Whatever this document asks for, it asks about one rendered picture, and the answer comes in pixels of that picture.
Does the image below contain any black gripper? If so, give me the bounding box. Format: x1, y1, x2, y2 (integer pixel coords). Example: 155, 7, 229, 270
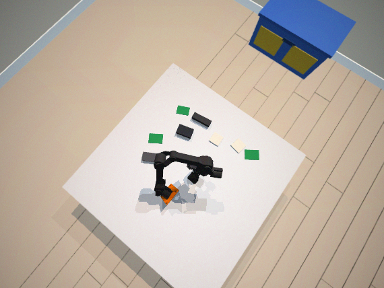
187, 172, 200, 184

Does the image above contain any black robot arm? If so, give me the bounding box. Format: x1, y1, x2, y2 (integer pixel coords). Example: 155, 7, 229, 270
154, 150, 223, 200

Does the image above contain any cream flat square tile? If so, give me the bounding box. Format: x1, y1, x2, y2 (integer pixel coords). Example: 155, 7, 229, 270
231, 138, 246, 153

